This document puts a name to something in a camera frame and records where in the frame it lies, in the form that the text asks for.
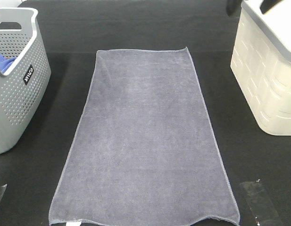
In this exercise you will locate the grey perforated laundry basket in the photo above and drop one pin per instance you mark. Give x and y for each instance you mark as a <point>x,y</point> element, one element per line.
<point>23,83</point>

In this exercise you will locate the black table mat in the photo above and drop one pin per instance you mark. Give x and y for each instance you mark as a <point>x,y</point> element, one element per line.
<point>73,31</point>

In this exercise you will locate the grey microfibre towel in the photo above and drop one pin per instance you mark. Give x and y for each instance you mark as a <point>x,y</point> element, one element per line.
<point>144,152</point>

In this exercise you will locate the right clear tape strip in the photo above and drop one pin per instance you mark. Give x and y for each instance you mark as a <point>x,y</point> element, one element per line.
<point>260,204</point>

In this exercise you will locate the white basket with grey rim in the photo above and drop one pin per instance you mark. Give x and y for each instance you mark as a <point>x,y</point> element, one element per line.
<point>261,64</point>

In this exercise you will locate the blue cloth in basket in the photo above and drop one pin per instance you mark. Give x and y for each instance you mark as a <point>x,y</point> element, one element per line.
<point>5,63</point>

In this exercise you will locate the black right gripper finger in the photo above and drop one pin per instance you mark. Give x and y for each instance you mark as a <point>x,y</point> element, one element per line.
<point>231,6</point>
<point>266,5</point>

